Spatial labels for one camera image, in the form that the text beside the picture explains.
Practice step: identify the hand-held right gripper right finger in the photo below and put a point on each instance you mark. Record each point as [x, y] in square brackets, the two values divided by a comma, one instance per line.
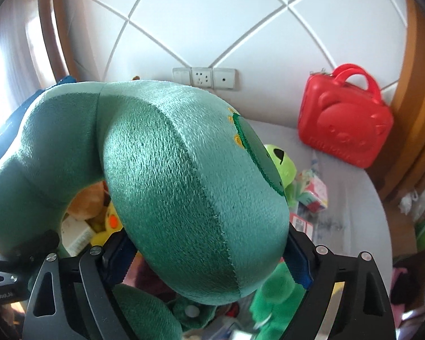
[297, 265]

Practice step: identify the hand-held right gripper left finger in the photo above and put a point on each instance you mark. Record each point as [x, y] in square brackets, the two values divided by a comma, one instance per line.
[117, 260]

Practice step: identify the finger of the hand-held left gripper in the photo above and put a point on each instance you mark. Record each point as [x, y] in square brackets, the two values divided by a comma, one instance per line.
[39, 246]

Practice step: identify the green neck pillow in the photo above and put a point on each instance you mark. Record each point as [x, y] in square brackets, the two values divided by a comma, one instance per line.
[184, 170]

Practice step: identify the blue plastic crate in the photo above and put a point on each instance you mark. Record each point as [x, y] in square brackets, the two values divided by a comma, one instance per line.
[7, 127]

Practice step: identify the green plush toy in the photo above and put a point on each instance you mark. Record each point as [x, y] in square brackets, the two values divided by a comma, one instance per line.
[276, 301]

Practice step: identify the red white packet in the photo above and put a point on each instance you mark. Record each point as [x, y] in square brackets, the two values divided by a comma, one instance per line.
[299, 224]

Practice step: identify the yellow mouse plush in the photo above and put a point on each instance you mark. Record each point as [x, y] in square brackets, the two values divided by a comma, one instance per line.
[109, 216]

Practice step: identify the brown plush toy with tag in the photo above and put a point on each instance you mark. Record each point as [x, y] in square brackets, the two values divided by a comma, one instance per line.
[86, 202]

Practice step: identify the pink tissue pack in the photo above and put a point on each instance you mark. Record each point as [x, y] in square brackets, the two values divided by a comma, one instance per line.
[315, 191]

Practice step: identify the lime green frog plush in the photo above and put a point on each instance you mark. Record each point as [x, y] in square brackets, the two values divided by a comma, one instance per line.
[281, 163]

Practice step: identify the red toy suitcase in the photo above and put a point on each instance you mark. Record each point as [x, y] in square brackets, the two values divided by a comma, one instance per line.
[340, 127]

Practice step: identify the brown bear plush striped shirt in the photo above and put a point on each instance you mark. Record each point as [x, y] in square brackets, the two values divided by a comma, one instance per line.
[136, 77]

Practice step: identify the pale curtain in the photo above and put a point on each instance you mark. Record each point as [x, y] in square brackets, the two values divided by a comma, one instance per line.
[17, 53]

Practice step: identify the white power socket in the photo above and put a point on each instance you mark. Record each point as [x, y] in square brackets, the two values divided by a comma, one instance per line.
[202, 77]

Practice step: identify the white wall switch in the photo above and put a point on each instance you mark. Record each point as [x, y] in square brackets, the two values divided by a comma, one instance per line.
[181, 75]

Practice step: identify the white coaxial wall socket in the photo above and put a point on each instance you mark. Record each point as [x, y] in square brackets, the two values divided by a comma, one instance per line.
[224, 78]

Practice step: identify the wooden wall trim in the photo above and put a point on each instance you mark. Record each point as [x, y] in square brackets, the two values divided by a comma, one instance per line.
[53, 24]
[418, 95]

